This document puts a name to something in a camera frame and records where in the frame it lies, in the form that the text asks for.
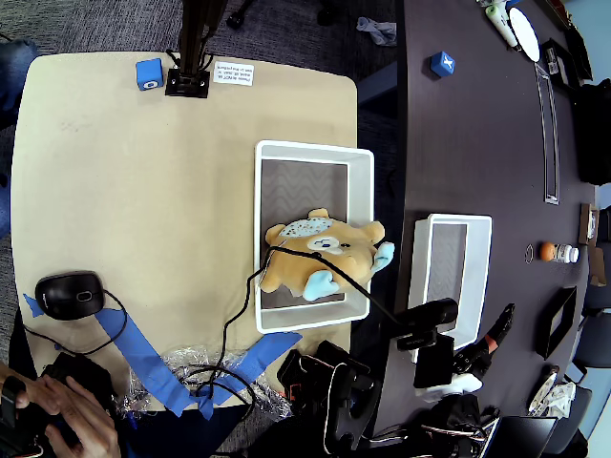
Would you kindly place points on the tan plush bear blue paws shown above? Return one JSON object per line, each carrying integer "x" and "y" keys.
{"x": 296, "y": 272}

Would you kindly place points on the black leader arm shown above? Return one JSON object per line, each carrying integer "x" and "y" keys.
{"x": 81, "y": 369}

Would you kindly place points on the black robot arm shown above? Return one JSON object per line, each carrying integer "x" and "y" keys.
{"x": 351, "y": 410}

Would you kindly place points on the small brown round object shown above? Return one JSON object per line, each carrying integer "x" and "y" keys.
{"x": 554, "y": 370}

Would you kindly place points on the small white tray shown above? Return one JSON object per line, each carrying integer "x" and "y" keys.
{"x": 420, "y": 262}

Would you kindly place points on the large white tray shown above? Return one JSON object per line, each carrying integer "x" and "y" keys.
{"x": 310, "y": 150}

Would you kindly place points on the person's right hand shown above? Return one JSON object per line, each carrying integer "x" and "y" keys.
{"x": 90, "y": 429}

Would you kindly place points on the person's left hand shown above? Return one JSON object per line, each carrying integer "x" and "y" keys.
{"x": 14, "y": 393}

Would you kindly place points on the black webcam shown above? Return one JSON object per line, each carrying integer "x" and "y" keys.
{"x": 429, "y": 312}

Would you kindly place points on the black open tray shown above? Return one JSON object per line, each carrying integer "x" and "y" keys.
{"x": 556, "y": 324}

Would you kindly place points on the plate with small parts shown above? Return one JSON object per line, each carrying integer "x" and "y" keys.
{"x": 541, "y": 393}

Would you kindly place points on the orange fruit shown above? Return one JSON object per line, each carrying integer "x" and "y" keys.
{"x": 548, "y": 251}

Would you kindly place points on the grey laptop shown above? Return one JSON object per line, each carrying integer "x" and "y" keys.
{"x": 530, "y": 436}

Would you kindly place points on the crumpled white paper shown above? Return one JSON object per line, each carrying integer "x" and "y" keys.
{"x": 563, "y": 401}

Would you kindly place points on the dark grey chair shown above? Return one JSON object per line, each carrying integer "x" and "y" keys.
{"x": 596, "y": 341}
{"x": 599, "y": 296}

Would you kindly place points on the white pill bottle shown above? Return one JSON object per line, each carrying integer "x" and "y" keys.
{"x": 567, "y": 253}

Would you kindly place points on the flat brown cardboard piece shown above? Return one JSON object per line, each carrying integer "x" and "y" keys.
{"x": 596, "y": 267}

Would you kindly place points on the open brown cardboard box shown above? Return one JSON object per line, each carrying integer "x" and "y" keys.
{"x": 588, "y": 224}

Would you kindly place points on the black and red clamp pile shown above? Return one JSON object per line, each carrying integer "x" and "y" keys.
{"x": 298, "y": 381}

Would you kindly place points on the blue tape strip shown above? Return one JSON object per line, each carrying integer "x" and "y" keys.
{"x": 267, "y": 350}
{"x": 33, "y": 307}
{"x": 143, "y": 362}

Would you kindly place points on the clear plastic wrap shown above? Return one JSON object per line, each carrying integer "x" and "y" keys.
{"x": 186, "y": 355}

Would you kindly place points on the blue cube with X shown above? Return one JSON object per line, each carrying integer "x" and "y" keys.
{"x": 441, "y": 64}

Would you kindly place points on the black open case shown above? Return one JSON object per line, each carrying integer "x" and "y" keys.
{"x": 575, "y": 57}

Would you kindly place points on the white round plate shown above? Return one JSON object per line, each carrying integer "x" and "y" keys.
{"x": 524, "y": 31}

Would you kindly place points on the white bottle green cap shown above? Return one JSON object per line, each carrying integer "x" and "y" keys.
{"x": 500, "y": 24}

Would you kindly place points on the grey cloth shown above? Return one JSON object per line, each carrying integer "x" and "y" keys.
{"x": 377, "y": 29}

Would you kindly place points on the white printed label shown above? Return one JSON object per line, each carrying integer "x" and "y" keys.
{"x": 233, "y": 74}

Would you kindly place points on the black chair caster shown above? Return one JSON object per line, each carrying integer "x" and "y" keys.
{"x": 236, "y": 19}
{"x": 325, "y": 16}

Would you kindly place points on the black computer mouse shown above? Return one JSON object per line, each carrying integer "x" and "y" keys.
{"x": 67, "y": 296}

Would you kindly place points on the blue cube with O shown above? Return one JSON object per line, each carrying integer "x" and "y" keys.
{"x": 149, "y": 74}

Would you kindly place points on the dark blue fabric seat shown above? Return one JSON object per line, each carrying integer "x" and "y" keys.
{"x": 16, "y": 81}

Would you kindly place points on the black camera post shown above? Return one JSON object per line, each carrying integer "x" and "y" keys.
{"x": 191, "y": 47}

